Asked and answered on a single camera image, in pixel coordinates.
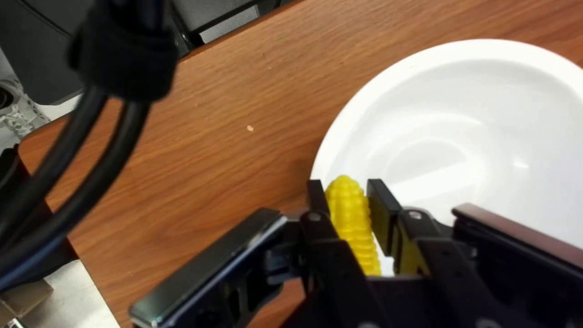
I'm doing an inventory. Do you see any yellow toy corn cob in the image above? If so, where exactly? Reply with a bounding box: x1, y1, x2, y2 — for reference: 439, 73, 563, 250
324, 173, 384, 279

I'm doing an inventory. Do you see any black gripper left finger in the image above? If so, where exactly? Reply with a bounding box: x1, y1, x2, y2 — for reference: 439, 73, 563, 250
304, 179, 342, 248

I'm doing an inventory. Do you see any thick black cable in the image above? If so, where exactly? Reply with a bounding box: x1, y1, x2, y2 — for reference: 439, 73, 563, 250
0, 99, 153, 290
0, 84, 111, 252

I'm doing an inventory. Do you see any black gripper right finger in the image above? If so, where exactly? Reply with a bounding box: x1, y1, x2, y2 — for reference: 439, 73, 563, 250
364, 177, 408, 257

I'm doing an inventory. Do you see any black cable wrap sleeve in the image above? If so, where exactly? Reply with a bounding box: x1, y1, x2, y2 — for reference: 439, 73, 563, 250
65, 0, 182, 104

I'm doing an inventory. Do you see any white round plate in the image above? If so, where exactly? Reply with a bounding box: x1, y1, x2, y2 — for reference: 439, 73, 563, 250
308, 38, 583, 279

